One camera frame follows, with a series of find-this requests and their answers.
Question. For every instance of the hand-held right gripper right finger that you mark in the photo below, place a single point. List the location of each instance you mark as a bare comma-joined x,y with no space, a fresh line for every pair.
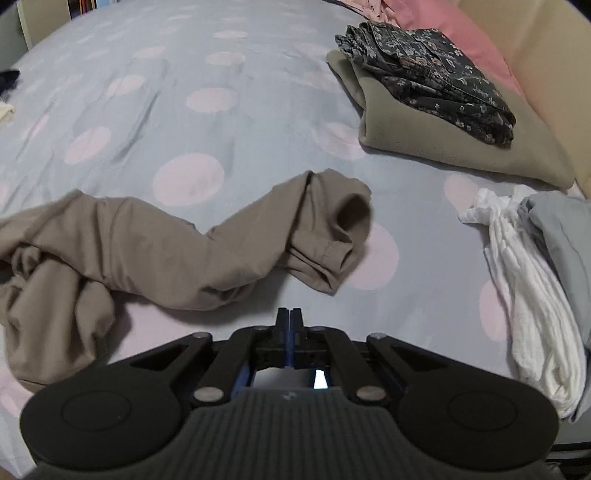
296,332

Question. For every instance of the beige headboard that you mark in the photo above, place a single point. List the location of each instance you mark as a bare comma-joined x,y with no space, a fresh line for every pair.
545,55

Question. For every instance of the dark navy cloth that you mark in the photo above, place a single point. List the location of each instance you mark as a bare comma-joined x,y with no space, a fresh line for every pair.
7,81

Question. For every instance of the cream garment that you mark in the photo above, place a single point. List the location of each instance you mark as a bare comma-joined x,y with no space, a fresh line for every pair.
4,113

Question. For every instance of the taupe t-shirt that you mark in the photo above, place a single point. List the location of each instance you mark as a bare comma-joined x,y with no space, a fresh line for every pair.
138,240

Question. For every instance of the row of books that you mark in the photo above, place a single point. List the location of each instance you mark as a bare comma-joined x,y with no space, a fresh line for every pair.
83,7

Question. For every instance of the dark floral garment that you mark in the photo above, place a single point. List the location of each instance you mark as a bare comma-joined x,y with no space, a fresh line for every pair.
429,78

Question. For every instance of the white crumpled garment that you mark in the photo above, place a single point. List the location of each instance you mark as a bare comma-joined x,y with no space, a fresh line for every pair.
531,314

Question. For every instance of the pink pillow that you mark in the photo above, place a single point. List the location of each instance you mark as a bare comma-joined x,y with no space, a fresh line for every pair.
452,32

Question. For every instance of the grey-blue garment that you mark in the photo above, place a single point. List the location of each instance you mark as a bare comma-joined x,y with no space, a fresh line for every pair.
563,230

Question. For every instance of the polka-dot bed sheet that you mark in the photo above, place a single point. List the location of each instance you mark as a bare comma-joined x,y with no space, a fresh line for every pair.
184,69

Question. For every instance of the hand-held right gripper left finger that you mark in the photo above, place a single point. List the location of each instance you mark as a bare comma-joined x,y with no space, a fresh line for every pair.
281,332

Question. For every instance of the olive folded cloth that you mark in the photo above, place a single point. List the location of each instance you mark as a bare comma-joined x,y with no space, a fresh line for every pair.
438,143

